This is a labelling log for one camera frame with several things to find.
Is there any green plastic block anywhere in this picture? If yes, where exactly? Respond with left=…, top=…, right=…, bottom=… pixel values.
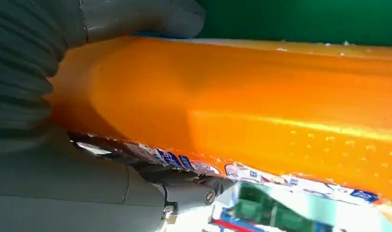
left=234, top=182, right=317, bottom=232

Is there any red and blue bar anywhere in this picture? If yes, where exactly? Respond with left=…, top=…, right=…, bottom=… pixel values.
left=208, top=208, right=267, bottom=232

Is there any ribbed grey right arm sleeve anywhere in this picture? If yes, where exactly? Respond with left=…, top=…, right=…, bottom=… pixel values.
left=0, top=0, right=70, bottom=156

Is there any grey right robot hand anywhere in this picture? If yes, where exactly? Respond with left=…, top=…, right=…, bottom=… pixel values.
left=0, top=0, right=238, bottom=232

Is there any green table mat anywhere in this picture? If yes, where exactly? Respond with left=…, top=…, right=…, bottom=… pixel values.
left=195, top=0, right=392, bottom=47

